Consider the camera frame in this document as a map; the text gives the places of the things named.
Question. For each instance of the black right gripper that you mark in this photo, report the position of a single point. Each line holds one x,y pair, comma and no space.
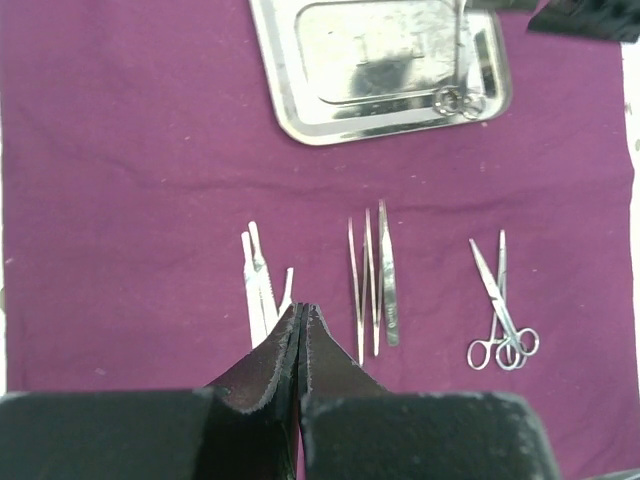
602,20

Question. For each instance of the purple surgical cloth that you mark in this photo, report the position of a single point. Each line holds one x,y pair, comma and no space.
139,141

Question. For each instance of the steel scissors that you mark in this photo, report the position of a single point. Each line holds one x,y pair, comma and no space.
527,339
453,98

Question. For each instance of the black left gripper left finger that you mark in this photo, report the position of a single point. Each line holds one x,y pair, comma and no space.
251,430

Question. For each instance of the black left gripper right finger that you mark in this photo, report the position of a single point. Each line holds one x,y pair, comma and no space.
325,369

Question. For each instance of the thin steel forceps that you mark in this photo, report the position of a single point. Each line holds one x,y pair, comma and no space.
365,287

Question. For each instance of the steel hemostat clamp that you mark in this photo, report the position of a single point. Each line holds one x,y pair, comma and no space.
487,310

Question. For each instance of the steel instrument tray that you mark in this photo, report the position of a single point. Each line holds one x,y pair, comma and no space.
340,71

